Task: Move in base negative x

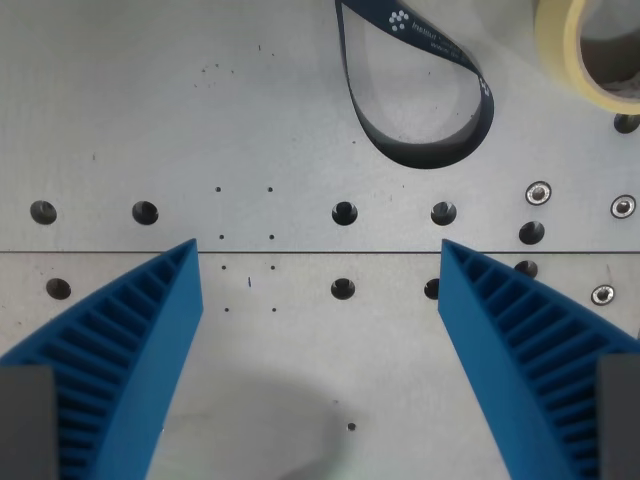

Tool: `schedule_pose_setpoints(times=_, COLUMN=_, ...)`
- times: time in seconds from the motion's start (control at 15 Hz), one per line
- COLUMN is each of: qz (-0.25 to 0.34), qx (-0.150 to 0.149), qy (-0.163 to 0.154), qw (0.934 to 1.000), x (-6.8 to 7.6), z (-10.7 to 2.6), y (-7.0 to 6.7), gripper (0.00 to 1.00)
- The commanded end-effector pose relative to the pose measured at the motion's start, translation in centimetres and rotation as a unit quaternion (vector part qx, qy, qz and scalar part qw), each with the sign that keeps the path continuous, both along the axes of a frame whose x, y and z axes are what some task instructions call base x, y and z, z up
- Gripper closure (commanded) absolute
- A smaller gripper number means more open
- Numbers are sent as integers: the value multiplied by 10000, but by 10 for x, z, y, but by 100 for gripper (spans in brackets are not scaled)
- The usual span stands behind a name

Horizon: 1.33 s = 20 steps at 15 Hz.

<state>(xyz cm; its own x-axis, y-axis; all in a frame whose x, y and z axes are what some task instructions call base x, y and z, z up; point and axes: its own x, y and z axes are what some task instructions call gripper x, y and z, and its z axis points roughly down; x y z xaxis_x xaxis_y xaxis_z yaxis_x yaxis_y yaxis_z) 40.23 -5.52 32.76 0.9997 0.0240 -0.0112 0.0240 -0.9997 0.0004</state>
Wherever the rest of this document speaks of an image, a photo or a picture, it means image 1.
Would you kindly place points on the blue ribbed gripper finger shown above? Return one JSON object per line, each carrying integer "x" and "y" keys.
{"x": 500, "y": 350}
{"x": 145, "y": 350}

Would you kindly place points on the silver socket head screw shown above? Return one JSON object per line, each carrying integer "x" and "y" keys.
{"x": 538, "y": 193}
{"x": 602, "y": 294}
{"x": 623, "y": 206}

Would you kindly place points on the yellow masking tape roll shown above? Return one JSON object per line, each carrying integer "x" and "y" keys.
{"x": 560, "y": 45}

